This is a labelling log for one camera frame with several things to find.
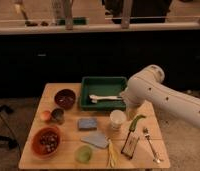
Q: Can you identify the wooden folding table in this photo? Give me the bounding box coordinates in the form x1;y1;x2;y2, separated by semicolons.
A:
19;83;170;171

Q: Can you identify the green plastic tray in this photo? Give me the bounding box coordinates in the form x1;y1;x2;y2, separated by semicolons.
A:
79;76;127;111

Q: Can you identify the grey-blue folded cloth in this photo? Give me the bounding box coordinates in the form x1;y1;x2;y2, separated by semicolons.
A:
81;131;108;149

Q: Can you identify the purple bowl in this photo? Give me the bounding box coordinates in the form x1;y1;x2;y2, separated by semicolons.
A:
54;89;76;110

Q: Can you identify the white paper cup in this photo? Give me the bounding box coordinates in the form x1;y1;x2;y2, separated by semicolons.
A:
110;110;126;130

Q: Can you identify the orange bowl with contents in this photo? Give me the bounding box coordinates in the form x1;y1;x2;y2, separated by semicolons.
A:
31;126;61;159

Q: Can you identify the blue sponge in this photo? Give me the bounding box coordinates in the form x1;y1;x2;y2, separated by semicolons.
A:
78;118;97;130

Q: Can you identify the silver fork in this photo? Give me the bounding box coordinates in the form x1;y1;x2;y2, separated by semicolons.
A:
143;127;162;164

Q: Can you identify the metal tin can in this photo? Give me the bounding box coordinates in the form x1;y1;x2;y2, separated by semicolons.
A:
51;108;64;124

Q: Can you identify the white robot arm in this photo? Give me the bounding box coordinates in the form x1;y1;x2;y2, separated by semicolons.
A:
120;65;200;129

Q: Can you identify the green-handled grater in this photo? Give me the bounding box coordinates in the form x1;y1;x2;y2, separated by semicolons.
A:
121;115;144;160

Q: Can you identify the peach fruit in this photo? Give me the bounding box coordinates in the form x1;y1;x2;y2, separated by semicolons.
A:
40;110;52;122

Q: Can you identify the black office chair base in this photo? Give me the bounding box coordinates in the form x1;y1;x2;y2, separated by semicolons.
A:
0;104;21;150

